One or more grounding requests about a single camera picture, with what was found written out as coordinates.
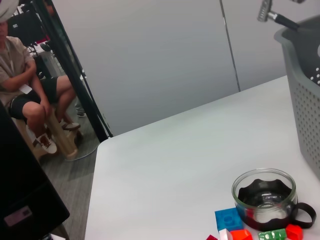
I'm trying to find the seated person beige shirt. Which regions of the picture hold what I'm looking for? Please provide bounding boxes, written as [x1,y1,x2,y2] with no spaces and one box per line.
[0,21,82,155]

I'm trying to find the grey floor cable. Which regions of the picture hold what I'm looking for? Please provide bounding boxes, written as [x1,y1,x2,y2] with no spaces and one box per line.
[73,142,101,161]

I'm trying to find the light wooden stool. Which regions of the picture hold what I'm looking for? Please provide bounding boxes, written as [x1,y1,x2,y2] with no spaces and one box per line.
[12,109,85,162]

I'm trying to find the blue flat toy plate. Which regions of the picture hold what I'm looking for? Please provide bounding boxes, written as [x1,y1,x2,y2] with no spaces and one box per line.
[214,207,245,231]

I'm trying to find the glass teacup black sleeve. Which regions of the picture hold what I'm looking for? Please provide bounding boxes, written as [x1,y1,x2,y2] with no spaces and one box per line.
[231,168,317,232]

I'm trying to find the small red toy brick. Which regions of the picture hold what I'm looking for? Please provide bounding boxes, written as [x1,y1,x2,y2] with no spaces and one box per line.
[284,223,304,240]

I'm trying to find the green toy brick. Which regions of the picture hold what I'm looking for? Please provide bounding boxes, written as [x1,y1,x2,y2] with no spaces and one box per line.
[257,227,288,240]

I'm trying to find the black tripod stand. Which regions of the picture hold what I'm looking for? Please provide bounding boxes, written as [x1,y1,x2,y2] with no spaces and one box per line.
[32,0,114,143]

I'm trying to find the orange-red toy brick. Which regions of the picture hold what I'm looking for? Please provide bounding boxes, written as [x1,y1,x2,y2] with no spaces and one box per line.
[229,228,253,240]

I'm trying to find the white toy brick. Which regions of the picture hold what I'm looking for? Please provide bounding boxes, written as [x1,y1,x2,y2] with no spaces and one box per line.
[218,227,232,240]

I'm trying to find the grey-green perforated storage bin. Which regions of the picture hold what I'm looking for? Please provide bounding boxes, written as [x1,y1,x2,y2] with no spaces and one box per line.
[273,14,320,180]

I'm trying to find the black office chair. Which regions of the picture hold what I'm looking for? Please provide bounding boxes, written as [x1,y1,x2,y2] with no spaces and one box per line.
[7,7,51,47]

